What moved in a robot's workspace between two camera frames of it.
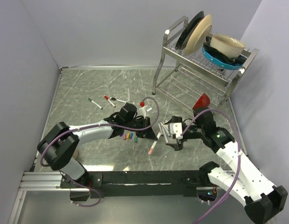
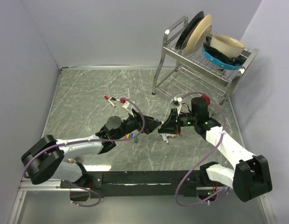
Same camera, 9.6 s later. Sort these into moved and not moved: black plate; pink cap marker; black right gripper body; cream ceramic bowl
Moved: black right gripper body
Not moved: black plate; pink cap marker; cream ceramic bowl
